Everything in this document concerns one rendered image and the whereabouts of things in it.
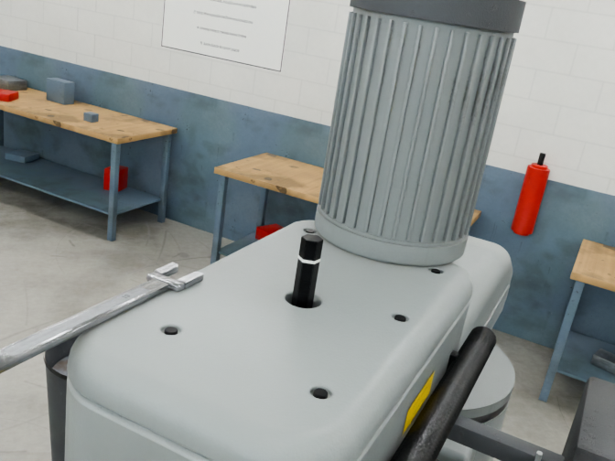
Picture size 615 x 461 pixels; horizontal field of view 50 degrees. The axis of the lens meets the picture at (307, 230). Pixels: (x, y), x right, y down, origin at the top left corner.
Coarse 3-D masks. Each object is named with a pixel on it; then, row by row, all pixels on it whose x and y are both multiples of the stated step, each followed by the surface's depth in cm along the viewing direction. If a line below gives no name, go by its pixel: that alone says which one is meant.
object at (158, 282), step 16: (160, 272) 66; (176, 272) 68; (144, 288) 62; (160, 288) 63; (176, 288) 63; (112, 304) 58; (128, 304) 59; (64, 320) 54; (80, 320) 55; (96, 320) 55; (32, 336) 52; (48, 336) 52; (64, 336) 52; (0, 352) 49; (16, 352) 49; (32, 352) 50; (0, 368) 47
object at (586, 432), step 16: (592, 384) 92; (608, 384) 93; (592, 400) 88; (608, 400) 89; (576, 416) 94; (592, 416) 85; (608, 416) 85; (576, 432) 84; (592, 432) 81; (608, 432) 82; (576, 448) 79; (592, 448) 78; (608, 448) 79
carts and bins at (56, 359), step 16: (48, 352) 280; (64, 352) 293; (48, 368) 265; (64, 368) 285; (48, 384) 272; (64, 384) 262; (48, 400) 278; (64, 400) 265; (64, 416) 269; (64, 432) 272; (64, 448) 275
